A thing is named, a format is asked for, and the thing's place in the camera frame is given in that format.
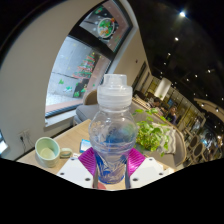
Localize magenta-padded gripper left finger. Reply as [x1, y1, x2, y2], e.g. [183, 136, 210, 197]
[56, 147, 100, 190]

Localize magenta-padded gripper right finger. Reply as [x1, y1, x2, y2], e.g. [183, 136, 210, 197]
[125, 147, 170, 189]

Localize clear bottle with blue label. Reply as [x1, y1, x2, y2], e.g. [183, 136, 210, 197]
[88, 73, 139, 185]

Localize small blue and white box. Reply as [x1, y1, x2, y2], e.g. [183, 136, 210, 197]
[79, 138, 93, 154]

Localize pale green mug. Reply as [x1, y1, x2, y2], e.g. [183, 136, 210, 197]
[34, 136, 73, 169]

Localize green potted plant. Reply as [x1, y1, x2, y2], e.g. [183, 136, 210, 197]
[132, 108, 172, 158]

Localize grey chevron cushion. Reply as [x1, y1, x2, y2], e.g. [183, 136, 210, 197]
[162, 124, 183, 155]

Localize group of dining chairs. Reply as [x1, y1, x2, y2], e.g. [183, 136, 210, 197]
[184, 131, 222, 165]

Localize person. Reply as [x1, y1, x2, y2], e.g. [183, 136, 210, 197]
[150, 97, 165, 116]
[165, 105, 179, 125]

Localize white round pillar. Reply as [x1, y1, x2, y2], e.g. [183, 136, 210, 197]
[153, 77, 173, 101]

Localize window with tree decals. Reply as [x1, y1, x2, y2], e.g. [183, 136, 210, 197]
[44, 35, 113, 118]

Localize ceiling spot lights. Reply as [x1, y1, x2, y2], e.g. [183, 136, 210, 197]
[164, 9, 223, 113]

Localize white wall socket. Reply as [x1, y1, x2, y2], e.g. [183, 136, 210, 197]
[17, 129, 31, 145]

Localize food picture wall poster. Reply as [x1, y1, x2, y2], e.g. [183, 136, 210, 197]
[79, 0, 132, 55]

